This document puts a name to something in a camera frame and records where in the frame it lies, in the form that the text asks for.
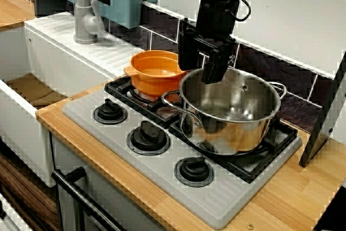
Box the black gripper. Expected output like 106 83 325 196
178 0 241 85

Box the orange plastic pot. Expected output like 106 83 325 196
123 50 188 98

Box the stainless steel pot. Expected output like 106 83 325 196
161 67 287 156

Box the black burner grate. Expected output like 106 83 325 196
104 74 187 129
169 117 300 184

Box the black stove knob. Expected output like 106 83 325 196
93 98 128 125
174 156 215 188
127 120 171 156

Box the grey stove top plate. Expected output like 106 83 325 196
61 75 303 230

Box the grey faucet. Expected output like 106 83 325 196
73 0 105 45

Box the dark grey side panel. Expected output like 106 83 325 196
298 49 346 168

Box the white sink basin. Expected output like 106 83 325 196
0 11 162 188

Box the white oven door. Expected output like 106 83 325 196
52 136 168 231

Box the brown cardboard sheet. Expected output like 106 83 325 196
5 73 68 107

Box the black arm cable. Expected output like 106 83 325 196
229 0 251 22

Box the black oven door handle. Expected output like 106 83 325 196
51 166 125 231

